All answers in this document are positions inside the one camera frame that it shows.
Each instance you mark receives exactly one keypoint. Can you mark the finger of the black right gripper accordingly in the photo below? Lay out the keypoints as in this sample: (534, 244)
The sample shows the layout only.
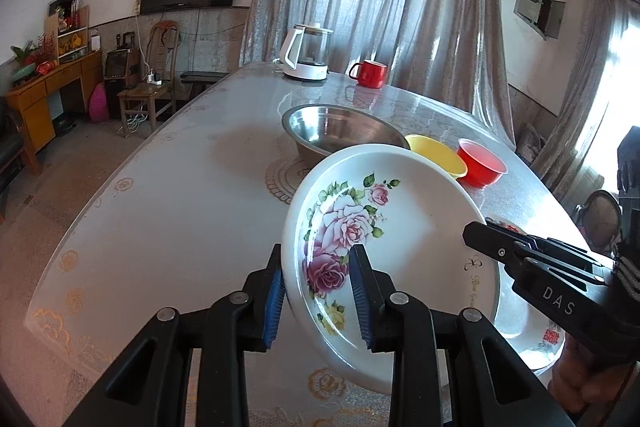
(511, 248)

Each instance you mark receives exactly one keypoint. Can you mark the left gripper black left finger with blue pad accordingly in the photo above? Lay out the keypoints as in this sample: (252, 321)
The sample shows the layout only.
(148, 383)

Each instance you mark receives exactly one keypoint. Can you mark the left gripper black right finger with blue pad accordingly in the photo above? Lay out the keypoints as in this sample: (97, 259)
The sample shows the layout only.
(489, 384)

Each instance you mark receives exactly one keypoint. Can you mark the white plate red characters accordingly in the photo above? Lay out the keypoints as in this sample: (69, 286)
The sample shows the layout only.
(536, 339)

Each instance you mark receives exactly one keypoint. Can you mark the white plate pink roses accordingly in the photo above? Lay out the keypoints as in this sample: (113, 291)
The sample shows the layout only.
(409, 214)

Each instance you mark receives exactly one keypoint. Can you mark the yellow plastic bowl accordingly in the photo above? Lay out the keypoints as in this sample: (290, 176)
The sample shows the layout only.
(439, 153)

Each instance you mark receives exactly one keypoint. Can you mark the person's right hand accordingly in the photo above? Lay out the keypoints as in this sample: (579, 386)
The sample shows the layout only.
(574, 387)

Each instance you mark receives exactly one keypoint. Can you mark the red plastic bowl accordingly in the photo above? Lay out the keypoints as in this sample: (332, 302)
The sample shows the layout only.
(484, 167)

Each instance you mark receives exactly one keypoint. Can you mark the round back chair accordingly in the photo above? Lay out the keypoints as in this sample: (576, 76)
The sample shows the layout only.
(599, 220)

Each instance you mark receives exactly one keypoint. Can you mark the red mug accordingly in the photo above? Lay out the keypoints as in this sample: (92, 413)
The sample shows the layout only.
(369, 74)

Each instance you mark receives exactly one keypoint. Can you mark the stainless steel bowl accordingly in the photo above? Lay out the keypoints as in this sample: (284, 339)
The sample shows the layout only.
(320, 130)

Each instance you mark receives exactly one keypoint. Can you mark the right side curtain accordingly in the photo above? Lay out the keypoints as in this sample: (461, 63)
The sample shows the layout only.
(590, 90)

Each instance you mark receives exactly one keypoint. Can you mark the black armchair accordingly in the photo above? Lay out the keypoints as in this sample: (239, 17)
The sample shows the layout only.
(11, 145)

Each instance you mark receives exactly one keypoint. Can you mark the white glass electric kettle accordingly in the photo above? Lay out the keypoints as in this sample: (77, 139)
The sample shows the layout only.
(304, 55)

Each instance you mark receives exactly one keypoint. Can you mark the pink bag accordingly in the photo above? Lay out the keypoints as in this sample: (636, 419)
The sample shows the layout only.
(98, 109)

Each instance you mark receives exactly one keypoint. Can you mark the dark wooden bench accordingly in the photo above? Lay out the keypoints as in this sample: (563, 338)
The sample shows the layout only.
(199, 82)

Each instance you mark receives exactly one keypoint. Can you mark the wooden desk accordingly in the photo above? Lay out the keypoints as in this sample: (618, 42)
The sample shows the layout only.
(74, 82)

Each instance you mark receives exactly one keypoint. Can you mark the wooden chair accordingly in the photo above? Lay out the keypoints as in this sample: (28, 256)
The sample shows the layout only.
(155, 94)

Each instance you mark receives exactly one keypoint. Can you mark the wooden shelf with ornaments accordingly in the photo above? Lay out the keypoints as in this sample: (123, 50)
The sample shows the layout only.
(66, 30)

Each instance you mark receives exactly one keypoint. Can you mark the wall electrical box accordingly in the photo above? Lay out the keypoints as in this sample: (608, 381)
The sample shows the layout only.
(543, 16)

